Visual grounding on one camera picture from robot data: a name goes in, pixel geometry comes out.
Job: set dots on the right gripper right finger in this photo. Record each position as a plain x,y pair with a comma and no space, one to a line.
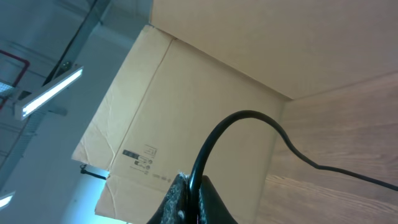
212,210

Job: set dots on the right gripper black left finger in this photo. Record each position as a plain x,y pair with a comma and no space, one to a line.
172,209

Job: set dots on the cardboard box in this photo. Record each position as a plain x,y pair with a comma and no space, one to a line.
326,71

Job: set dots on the ceiling light bar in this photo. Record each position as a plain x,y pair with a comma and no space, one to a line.
31,103

